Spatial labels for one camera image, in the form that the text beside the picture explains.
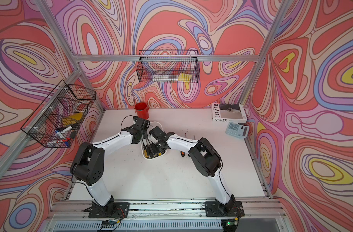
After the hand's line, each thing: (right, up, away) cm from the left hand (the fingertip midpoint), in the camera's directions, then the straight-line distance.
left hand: (143, 133), depth 96 cm
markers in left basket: (-34, +2, -22) cm, 41 cm away
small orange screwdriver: (+27, -13, -3) cm, 30 cm away
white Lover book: (+64, +15, +19) cm, 69 cm away
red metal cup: (-4, +16, +12) cm, 21 cm away
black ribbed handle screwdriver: (+4, -9, -3) cm, 11 cm away
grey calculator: (+68, +2, +9) cm, 68 cm away
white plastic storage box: (+9, -2, -18) cm, 20 cm away
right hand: (+8, -13, -3) cm, 16 cm away
